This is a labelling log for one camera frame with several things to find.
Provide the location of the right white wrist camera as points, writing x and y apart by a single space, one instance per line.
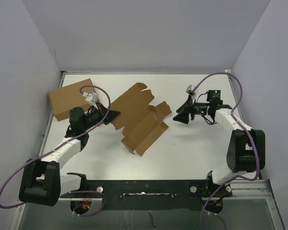
192 91

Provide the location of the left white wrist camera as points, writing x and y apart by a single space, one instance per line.
91 98

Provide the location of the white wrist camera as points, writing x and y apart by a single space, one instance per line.
91 98
192 91

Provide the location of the closed brown cardboard box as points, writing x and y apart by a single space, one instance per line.
64 99

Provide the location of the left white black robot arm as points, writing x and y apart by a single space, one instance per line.
42 183

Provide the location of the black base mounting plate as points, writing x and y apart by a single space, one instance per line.
149 195

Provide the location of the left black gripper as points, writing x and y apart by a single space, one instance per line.
100 109

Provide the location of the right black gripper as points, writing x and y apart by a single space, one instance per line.
184 111

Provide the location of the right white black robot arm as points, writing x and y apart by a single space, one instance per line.
246 151

